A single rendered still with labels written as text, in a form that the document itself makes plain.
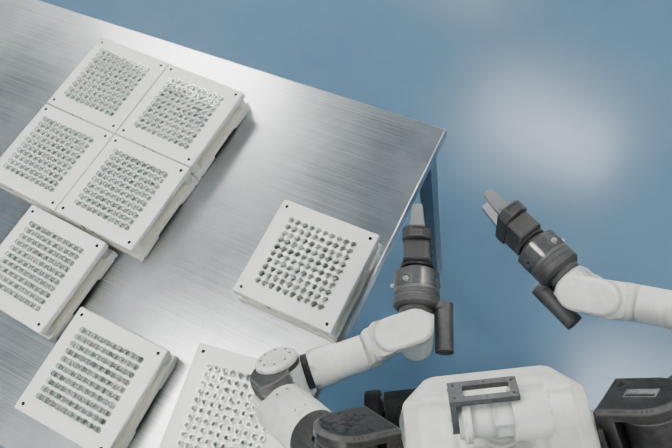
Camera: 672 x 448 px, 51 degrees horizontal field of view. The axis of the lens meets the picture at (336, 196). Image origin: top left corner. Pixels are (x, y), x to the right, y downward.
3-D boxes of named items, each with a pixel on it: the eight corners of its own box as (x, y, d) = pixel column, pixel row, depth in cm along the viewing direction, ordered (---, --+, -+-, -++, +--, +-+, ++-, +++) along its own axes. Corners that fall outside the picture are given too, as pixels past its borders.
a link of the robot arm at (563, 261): (558, 243, 128) (605, 288, 123) (575, 244, 137) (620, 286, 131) (517, 286, 132) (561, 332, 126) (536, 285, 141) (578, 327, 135)
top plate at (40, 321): (-31, 291, 165) (-36, 287, 163) (36, 207, 174) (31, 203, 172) (43, 336, 156) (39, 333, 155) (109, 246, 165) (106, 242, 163)
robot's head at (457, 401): (526, 449, 87) (523, 403, 84) (456, 456, 88) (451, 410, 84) (515, 413, 92) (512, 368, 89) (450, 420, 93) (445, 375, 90)
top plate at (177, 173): (58, 214, 172) (53, 210, 170) (117, 138, 181) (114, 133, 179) (133, 254, 163) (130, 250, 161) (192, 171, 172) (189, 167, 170)
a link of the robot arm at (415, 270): (389, 223, 135) (387, 281, 129) (440, 223, 133) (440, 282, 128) (394, 251, 146) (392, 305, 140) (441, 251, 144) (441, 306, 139)
